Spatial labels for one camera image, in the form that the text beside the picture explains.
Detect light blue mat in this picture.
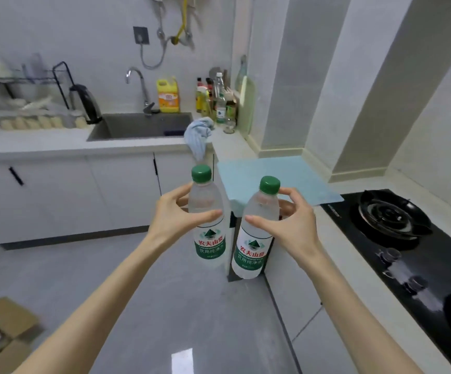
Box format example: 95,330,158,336
217,155,345,217

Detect metal pipe valve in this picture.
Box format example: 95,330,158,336
149,0,195,47

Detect black glass gas stove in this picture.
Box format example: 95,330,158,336
320,189,451,374

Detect silver stove knob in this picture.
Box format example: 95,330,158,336
406,275,432,296
378,247,404,266

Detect cardboard box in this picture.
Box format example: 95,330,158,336
0,296,42,374

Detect cluster of condiment bottles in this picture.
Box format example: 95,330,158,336
195,54,248,135

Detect light blue cloth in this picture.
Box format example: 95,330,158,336
183,116,216,162

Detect yellow gas hose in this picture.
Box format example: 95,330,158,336
170,0,189,45

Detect person's right hand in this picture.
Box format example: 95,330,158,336
244,186,324,266

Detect grey cable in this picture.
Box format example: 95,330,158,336
139,42,168,71

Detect row of clear grain jars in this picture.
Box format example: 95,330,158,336
0,111,90,131

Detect clear green-capped water bottle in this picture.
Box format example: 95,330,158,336
231,176,281,280
188,164,228,269

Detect chrome faucet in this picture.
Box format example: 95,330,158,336
125,66,160,115

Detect green cutting board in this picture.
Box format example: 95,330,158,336
236,75,257,137

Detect person's left forearm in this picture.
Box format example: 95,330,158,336
13,237,171,374

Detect black wire dish rack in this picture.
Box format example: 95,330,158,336
0,61,76,129

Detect yellow detergent jug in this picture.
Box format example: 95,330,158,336
156,76,181,113

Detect person's left hand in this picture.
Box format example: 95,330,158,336
145,181,224,255

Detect dark grey sink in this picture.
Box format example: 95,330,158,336
87,112,194,143

